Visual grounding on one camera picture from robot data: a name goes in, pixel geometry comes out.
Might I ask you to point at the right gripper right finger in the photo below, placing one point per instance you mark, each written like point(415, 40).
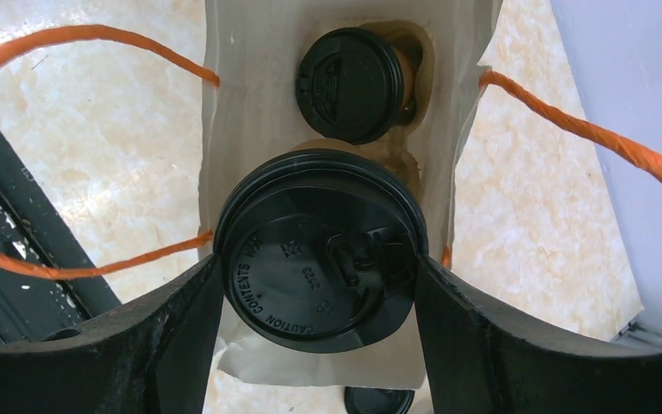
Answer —
point(485, 356)

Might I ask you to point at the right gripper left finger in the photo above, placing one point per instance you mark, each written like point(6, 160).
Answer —
point(150, 355)

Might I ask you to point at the black lid stack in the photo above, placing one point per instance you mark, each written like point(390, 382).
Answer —
point(362, 400)

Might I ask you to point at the black cup lid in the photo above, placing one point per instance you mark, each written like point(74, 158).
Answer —
point(319, 251)
point(349, 86)

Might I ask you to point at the paper takeout bag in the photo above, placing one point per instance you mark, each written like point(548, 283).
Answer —
point(136, 154)

